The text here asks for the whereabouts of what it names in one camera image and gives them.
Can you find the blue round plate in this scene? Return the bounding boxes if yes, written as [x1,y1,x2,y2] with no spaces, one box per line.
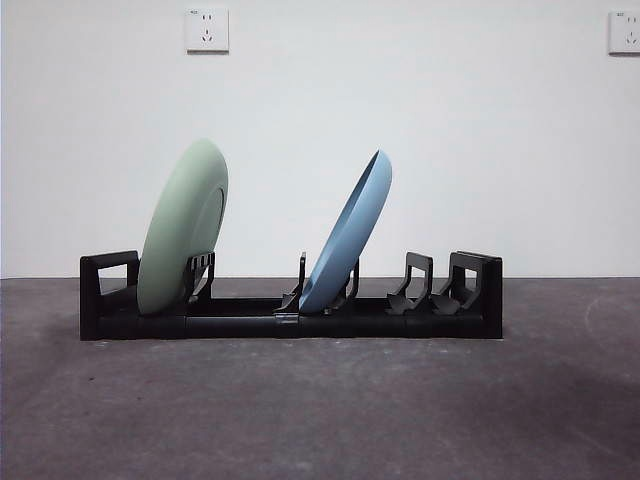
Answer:
[299,148,394,312]

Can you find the green round plate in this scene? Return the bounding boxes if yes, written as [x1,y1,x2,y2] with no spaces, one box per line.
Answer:
[136,137,231,317]

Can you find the black plastic plate rack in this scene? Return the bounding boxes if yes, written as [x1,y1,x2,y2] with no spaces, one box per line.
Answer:
[79,249,504,343]

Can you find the white wall socket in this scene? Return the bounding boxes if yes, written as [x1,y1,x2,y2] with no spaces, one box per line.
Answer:
[607,10,640,56]
[185,6,231,55]

